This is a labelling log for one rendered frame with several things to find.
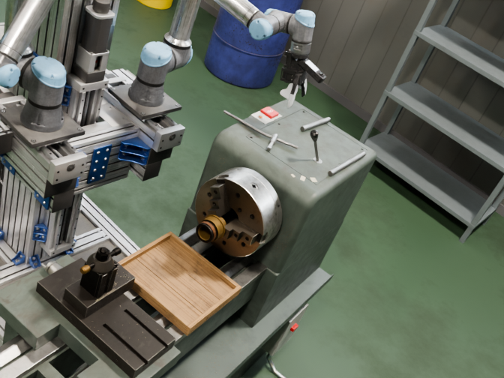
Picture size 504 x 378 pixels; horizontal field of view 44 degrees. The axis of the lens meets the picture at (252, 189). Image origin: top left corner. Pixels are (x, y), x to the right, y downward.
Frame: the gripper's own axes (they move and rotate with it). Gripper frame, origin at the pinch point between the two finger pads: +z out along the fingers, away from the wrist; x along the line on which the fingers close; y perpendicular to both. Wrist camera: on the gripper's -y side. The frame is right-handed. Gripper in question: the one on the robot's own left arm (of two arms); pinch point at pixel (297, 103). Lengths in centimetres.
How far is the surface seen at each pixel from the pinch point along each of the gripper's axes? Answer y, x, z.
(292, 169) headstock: -8.8, 18.5, 18.4
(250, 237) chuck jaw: -7, 48, 34
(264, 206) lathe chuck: -8.1, 40.9, 24.0
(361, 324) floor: -36, -72, 153
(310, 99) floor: 94, -304, 121
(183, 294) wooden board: 7, 67, 53
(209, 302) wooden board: -1, 64, 55
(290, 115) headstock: 8.4, -18.2, 14.1
